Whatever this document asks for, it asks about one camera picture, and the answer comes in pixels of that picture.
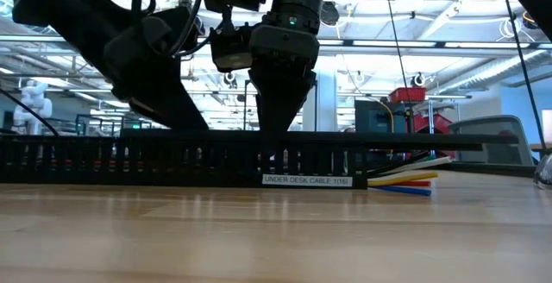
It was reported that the thin black hanging cable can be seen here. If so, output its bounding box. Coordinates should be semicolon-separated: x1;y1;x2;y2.
383;0;418;133

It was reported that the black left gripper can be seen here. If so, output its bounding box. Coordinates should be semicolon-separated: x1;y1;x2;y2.
103;17;211;132

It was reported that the white building pillar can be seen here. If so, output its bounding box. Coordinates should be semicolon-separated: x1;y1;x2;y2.
303;69;339;132

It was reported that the black computer monitor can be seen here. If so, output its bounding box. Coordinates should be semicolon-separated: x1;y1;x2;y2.
354;99;409;134

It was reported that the yellow hanging hose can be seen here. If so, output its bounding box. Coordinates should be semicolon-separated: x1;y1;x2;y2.
379;99;397;134

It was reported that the white robot figure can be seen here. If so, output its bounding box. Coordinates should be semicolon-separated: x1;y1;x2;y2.
11;79;54;134

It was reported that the black slotted cable duct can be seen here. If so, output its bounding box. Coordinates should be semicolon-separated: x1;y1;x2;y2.
0;134;368;190

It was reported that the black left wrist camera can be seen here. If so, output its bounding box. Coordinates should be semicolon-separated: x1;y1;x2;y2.
144;5;202;56

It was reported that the black duct cover strip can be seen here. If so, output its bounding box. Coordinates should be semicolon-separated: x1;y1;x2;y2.
119;127;521;152

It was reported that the red shelf bins rack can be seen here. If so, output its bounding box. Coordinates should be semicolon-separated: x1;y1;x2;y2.
407;112;457;134

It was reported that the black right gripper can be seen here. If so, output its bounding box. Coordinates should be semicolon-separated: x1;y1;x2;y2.
248;22;321;133

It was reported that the black ceiling cable reel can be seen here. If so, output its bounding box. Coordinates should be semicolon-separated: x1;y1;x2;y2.
523;9;541;30
321;0;342;28

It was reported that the grey mesh office chair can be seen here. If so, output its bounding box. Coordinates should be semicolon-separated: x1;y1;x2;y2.
448;114;536;167

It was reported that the red storage bin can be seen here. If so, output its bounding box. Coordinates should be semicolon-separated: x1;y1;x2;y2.
388;86;428;104

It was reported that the yellow cable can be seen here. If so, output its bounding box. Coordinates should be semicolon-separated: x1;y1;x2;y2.
367;171;440;188

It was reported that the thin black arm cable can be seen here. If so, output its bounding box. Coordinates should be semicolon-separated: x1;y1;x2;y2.
0;87;60;137

